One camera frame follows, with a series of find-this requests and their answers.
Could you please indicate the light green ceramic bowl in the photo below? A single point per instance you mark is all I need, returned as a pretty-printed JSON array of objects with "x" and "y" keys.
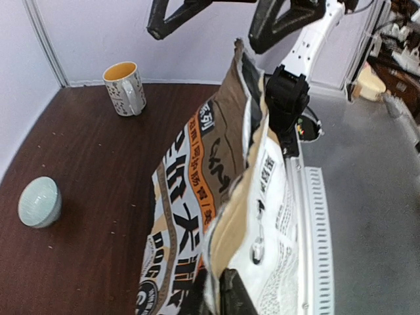
[{"x": 40, "y": 203}]

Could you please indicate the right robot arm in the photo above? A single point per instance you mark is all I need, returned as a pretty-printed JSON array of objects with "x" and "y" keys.
[{"x": 287, "y": 88}]

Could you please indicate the cream plastic bowl outside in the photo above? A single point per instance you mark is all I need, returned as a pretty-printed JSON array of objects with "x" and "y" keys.
[{"x": 368, "y": 85}]

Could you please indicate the dog food bag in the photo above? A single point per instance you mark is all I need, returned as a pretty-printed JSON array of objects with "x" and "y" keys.
[{"x": 221, "y": 201}]

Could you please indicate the right aluminium frame post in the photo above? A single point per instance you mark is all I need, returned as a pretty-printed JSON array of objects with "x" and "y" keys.
[{"x": 37, "y": 23}]

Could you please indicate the patterned mug yellow inside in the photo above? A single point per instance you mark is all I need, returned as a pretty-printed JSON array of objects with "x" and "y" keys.
[{"x": 125, "y": 89}]

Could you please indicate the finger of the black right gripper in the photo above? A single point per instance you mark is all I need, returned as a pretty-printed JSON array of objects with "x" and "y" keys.
[
  {"x": 269, "y": 27},
  {"x": 159, "y": 26}
]

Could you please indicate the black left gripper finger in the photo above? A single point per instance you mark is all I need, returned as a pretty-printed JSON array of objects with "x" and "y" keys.
[{"x": 234, "y": 299}]

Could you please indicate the front aluminium rail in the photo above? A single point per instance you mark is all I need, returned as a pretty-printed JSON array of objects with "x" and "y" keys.
[{"x": 316, "y": 272}]

